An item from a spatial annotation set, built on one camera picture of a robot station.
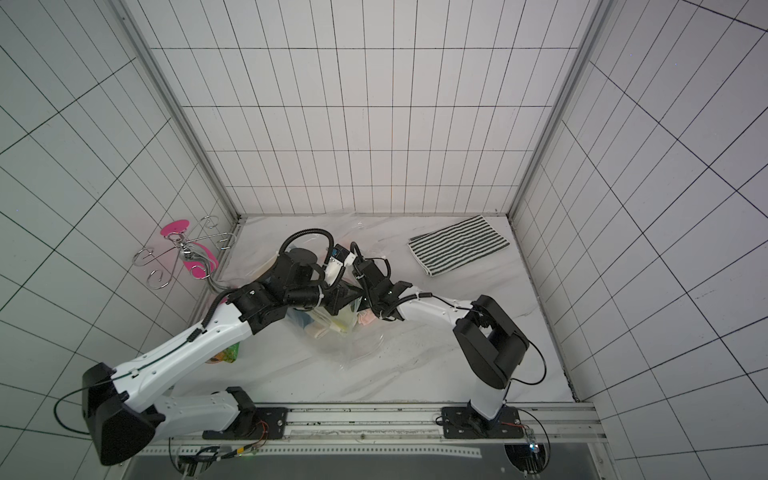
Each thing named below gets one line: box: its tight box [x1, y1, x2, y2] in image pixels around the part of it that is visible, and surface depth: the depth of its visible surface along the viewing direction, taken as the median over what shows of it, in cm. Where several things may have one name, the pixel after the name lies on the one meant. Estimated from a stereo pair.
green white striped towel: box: [408, 215, 511, 277], surface depth 109 cm
